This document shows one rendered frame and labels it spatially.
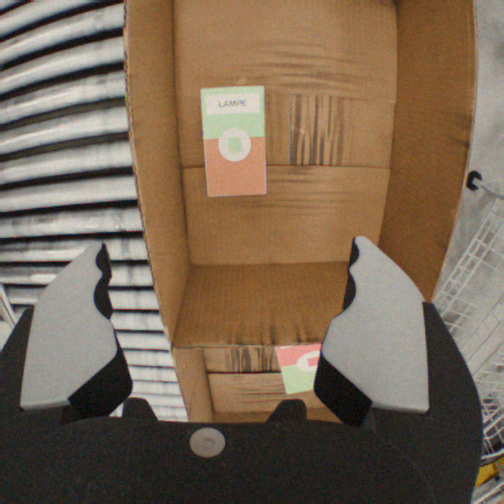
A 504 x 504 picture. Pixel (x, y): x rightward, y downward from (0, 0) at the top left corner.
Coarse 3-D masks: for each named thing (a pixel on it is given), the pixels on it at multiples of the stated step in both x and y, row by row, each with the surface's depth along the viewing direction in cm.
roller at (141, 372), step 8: (136, 368) 81; (144, 368) 81; (152, 368) 81; (160, 368) 81; (168, 368) 81; (136, 376) 80; (144, 376) 80; (152, 376) 80; (160, 376) 80; (168, 376) 80
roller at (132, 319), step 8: (24, 304) 73; (16, 312) 70; (120, 312) 72; (128, 312) 72; (136, 312) 72; (144, 312) 72; (152, 312) 72; (112, 320) 71; (120, 320) 71; (128, 320) 71; (136, 320) 71; (144, 320) 71; (152, 320) 71; (160, 320) 71; (120, 328) 72; (128, 328) 72; (136, 328) 72; (144, 328) 72; (152, 328) 72; (160, 328) 72
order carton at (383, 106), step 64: (128, 0) 17; (192, 0) 30; (256, 0) 30; (320, 0) 30; (384, 0) 29; (448, 0) 20; (128, 64) 20; (192, 64) 34; (256, 64) 34; (320, 64) 34; (384, 64) 34; (448, 64) 24; (128, 128) 23; (192, 128) 38; (320, 128) 39; (384, 128) 38; (448, 128) 26; (192, 192) 42; (320, 192) 42; (384, 192) 42; (448, 192) 28; (192, 256) 47; (256, 256) 47; (320, 256) 47; (192, 320) 37; (256, 320) 37; (320, 320) 37
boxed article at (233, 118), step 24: (216, 96) 33; (240, 96) 33; (216, 120) 34; (240, 120) 35; (264, 120) 35; (216, 144) 36; (240, 144) 36; (264, 144) 36; (216, 168) 37; (240, 168) 37; (264, 168) 37; (216, 192) 39; (240, 192) 39; (264, 192) 39
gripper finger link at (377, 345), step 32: (352, 256) 12; (384, 256) 11; (352, 288) 9; (384, 288) 9; (416, 288) 9; (352, 320) 8; (384, 320) 8; (416, 320) 8; (320, 352) 7; (352, 352) 7; (384, 352) 7; (416, 352) 7; (320, 384) 7; (352, 384) 6; (384, 384) 6; (416, 384) 6; (352, 416) 6
